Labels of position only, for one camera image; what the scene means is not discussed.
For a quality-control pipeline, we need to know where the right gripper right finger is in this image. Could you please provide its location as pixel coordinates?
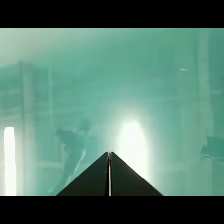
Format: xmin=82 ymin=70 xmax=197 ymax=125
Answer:
xmin=109 ymin=151 xmax=164 ymax=197

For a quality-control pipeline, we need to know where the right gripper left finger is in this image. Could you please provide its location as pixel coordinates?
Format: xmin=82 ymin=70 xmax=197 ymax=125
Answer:
xmin=56 ymin=151 xmax=110 ymax=197

